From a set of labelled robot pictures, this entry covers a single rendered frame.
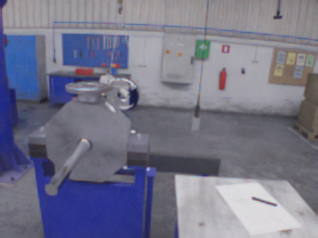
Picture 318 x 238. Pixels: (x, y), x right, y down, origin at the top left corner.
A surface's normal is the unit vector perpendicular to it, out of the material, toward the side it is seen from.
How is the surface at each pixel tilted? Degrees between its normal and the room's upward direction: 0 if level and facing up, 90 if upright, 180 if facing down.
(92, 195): 90
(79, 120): 90
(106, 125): 90
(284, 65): 90
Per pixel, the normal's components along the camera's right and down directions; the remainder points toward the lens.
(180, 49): -0.07, 0.31
